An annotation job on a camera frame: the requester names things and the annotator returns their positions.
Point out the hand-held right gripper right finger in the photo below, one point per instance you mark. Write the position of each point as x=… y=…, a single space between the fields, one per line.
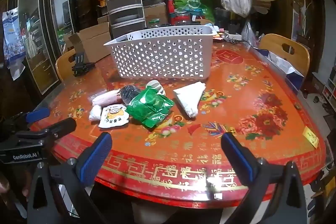
x=236 y=157

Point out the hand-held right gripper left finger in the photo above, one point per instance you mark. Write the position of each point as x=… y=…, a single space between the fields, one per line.
x=97 y=154

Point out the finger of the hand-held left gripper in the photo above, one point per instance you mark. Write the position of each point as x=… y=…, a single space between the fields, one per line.
x=61 y=127
x=39 y=114

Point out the small white cloth roll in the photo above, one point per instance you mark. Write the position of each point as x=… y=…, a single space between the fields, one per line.
x=95 y=112

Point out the white cartoon print packet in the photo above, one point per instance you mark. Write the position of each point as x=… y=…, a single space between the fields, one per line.
x=113 y=116

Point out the pink towel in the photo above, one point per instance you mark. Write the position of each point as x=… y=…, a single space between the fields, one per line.
x=105 y=99

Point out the dark socks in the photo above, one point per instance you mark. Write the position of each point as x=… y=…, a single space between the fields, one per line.
x=128 y=92

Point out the green plastic packet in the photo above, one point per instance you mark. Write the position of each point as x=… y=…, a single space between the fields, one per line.
x=149 y=108

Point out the grey white striped sock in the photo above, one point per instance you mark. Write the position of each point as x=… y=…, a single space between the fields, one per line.
x=155 y=85

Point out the white perforated plastic basket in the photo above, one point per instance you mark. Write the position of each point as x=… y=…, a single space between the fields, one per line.
x=157 y=56

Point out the wooden chair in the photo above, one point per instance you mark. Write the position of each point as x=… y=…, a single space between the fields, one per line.
x=270 y=45
x=63 y=64

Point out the red printed tablecloth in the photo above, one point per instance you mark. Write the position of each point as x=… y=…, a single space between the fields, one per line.
x=236 y=98

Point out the black plastic clip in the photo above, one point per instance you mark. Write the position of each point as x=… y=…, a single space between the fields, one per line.
x=81 y=66

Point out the yellow paper note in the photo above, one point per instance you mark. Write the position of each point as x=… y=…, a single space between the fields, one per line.
x=311 y=136

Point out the blue white hanging bag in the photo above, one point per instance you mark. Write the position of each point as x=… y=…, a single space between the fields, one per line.
x=11 y=40

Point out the open cardboard box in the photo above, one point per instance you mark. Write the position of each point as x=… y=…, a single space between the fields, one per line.
x=94 y=40

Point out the blue white paper box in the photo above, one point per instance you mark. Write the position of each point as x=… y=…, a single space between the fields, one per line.
x=281 y=64

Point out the dark cabinet with mirror doors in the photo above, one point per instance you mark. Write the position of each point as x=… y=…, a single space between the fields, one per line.
x=78 y=3

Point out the white power strip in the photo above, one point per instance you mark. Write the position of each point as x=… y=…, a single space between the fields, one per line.
x=232 y=37

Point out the clear plastic bag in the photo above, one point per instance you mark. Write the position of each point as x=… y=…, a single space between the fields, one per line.
x=249 y=32

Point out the green lidded glass jar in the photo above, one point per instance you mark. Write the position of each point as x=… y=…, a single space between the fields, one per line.
x=154 y=23

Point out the stacked drawer organizer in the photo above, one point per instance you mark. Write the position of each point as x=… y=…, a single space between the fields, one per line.
x=123 y=1

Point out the closed cardboard box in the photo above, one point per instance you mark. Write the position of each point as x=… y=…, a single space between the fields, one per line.
x=155 y=14

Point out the red lidded glass jar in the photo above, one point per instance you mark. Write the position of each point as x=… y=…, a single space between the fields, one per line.
x=181 y=19

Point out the green shopping bag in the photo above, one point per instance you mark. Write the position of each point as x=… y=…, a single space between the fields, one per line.
x=194 y=1

